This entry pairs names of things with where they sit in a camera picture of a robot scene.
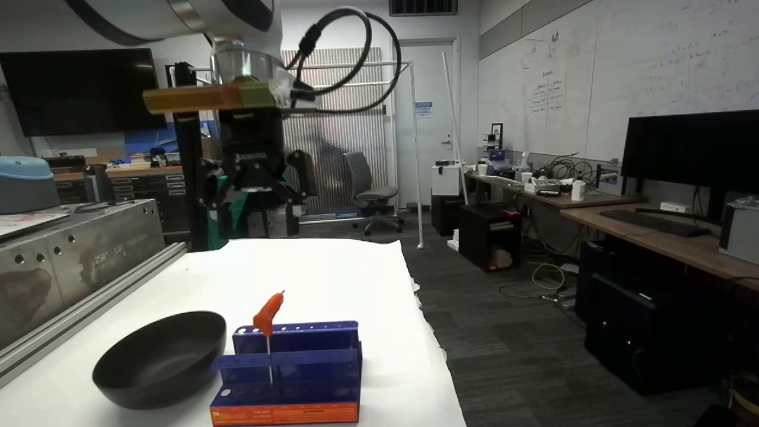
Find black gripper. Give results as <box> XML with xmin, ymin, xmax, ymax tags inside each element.
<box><xmin>217</xmin><ymin>106</ymin><xmax>290</xmax><ymax>193</ymax></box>

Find black bowl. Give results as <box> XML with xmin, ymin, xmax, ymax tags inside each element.
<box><xmin>91</xmin><ymin>307</ymin><xmax>229</xmax><ymax>409</ymax></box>

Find yellow green board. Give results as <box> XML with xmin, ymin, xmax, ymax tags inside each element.
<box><xmin>139</xmin><ymin>78</ymin><xmax>280</xmax><ymax>116</ymax></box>

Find grey office chair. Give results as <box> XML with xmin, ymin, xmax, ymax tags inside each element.
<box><xmin>315</xmin><ymin>144</ymin><xmax>402</xmax><ymax>237</ymax></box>

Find white thin stand pole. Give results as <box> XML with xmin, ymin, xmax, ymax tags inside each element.
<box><xmin>402</xmin><ymin>62</ymin><xmax>426</xmax><ymax>250</ymax></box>

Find grey metal block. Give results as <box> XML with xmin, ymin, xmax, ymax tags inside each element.
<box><xmin>0</xmin><ymin>196</ymin><xmax>166</xmax><ymax>350</ymax></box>

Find ceiling air vent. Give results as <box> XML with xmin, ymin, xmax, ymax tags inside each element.
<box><xmin>386</xmin><ymin>0</ymin><xmax>461</xmax><ymax>17</ymax></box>

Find blue grey plastic cover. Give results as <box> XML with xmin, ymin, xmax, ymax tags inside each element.
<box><xmin>0</xmin><ymin>153</ymin><xmax>63</xmax><ymax>216</ymax></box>

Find blue rack with orange base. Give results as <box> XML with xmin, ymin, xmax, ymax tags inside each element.
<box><xmin>209</xmin><ymin>318</ymin><xmax>365</xmax><ymax>427</ymax></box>

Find cluttered wooden bench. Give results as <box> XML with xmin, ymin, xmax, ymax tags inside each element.
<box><xmin>465</xmin><ymin>170</ymin><xmax>638</xmax><ymax>212</ymax></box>

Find whiteboard with writing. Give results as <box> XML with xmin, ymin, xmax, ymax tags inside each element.
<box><xmin>476</xmin><ymin>0</ymin><xmax>759</xmax><ymax>163</ymax></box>

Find black keyboard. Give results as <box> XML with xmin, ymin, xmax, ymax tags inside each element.
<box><xmin>599</xmin><ymin>205</ymin><xmax>714</xmax><ymax>240</ymax></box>

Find black desk monitor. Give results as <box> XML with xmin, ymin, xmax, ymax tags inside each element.
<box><xmin>618</xmin><ymin>106</ymin><xmax>759</xmax><ymax>222</ymax></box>

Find wooden desk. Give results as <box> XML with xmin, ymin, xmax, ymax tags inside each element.
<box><xmin>560</xmin><ymin>201</ymin><xmax>759</xmax><ymax>295</ymax></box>

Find white box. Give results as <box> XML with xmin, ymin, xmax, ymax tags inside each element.
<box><xmin>716</xmin><ymin>196</ymin><xmax>759</xmax><ymax>267</ymax></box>

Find black upright post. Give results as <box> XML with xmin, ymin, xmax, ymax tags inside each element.
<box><xmin>170</xmin><ymin>58</ymin><xmax>209</xmax><ymax>250</ymax></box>

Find black looped cable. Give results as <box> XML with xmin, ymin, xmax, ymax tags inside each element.
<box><xmin>283</xmin><ymin>6</ymin><xmax>402</xmax><ymax>119</ymax></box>

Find black wall screen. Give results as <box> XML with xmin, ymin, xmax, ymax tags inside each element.
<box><xmin>0</xmin><ymin>46</ymin><xmax>169</xmax><ymax>136</ymax></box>

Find aluminium extrusion rail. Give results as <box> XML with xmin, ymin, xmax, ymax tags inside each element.
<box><xmin>0</xmin><ymin>240</ymin><xmax>188</xmax><ymax>388</ymax></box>

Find cable bundle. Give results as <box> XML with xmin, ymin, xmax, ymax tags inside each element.
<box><xmin>526</xmin><ymin>260</ymin><xmax>582</xmax><ymax>307</ymax></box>

